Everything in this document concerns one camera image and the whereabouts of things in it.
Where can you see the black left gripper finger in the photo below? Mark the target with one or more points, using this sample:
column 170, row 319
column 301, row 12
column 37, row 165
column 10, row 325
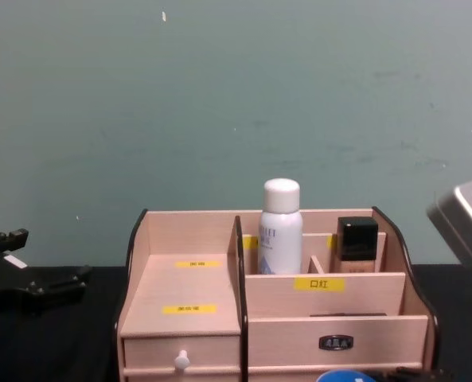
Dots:
column 56, row 288
column 8, row 238

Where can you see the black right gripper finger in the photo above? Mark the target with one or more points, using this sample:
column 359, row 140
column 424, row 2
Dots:
column 422, row 376

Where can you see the black table cloth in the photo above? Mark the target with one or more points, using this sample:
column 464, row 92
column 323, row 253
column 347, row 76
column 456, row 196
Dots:
column 60, row 350

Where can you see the blue round container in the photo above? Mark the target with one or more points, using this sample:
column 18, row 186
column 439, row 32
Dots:
column 345, row 376

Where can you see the pink wooden cosmetic organizer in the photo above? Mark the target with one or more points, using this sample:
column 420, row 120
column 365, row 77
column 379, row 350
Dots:
column 192, row 286

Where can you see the wide drawer with metal plate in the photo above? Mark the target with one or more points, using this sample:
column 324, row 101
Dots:
column 283, row 342

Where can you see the foundation bottle with black cap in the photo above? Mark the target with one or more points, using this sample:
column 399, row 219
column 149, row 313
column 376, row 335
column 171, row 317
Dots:
column 357, row 246

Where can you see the small drawer with white knob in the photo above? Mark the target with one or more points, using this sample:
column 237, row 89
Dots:
column 211, row 352

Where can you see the white spray bottle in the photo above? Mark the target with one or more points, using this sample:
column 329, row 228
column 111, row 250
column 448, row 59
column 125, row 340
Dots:
column 280, row 235

